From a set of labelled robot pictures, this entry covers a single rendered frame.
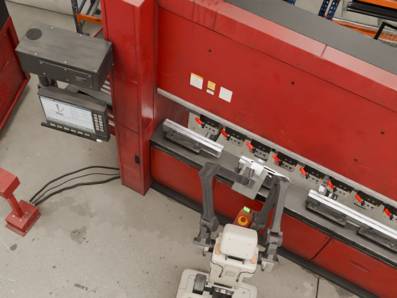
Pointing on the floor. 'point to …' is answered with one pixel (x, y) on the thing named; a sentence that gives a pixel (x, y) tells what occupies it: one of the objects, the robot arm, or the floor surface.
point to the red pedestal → (19, 214)
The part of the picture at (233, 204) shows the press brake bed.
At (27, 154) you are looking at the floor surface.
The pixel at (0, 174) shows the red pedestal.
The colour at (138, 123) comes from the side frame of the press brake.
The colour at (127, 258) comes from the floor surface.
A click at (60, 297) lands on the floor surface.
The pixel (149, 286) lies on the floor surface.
